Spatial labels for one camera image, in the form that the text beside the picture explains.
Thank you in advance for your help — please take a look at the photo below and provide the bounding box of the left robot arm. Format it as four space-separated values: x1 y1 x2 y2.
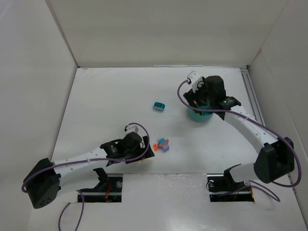
22 132 154 209

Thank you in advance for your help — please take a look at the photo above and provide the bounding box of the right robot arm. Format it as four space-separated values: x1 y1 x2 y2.
179 71 301 192

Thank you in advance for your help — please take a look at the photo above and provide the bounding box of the purple lego figure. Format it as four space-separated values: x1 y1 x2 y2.
157 138 170 152

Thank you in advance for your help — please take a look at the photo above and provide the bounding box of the teal round divided container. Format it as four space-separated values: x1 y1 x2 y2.
187 107 213 123

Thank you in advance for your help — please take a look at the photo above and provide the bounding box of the teal lego block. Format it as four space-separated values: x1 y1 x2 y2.
153 102 165 112

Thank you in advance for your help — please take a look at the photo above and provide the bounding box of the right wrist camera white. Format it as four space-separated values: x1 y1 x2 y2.
187 71 204 93

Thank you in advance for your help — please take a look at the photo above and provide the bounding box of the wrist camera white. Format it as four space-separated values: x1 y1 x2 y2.
187 71 204 93
124 124 139 134

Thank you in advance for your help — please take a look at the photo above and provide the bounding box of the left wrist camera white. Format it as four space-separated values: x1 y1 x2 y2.
124 124 139 134

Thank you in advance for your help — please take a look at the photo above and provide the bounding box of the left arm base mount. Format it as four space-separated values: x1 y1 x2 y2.
80 168 123 203

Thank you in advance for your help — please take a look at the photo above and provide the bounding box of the aluminium rail right edge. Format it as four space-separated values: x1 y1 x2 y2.
240 68 265 125

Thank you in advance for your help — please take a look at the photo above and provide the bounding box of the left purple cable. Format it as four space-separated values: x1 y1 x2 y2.
21 122 150 231

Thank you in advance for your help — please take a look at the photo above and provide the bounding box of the purple cable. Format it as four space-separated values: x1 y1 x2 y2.
177 79 303 202
21 122 150 231

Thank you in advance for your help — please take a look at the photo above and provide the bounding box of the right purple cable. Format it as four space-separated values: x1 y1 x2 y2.
177 79 303 202

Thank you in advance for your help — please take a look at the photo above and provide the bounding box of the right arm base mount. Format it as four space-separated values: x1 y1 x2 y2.
205 165 255 203

